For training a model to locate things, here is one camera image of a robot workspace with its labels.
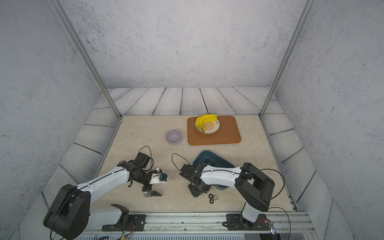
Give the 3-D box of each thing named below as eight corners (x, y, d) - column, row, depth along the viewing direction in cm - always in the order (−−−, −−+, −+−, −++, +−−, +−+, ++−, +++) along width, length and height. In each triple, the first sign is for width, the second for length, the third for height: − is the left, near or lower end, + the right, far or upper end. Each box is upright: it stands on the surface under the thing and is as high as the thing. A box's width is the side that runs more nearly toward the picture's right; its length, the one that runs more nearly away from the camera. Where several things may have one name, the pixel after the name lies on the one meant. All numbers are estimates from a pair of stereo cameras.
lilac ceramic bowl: (165, 146, 104) (164, 141, 100) (167, 133, 111) (166, 129, 107) (181, 146, 104) (180, 141, 100) (182, 133, 111) (181, 129, 107)
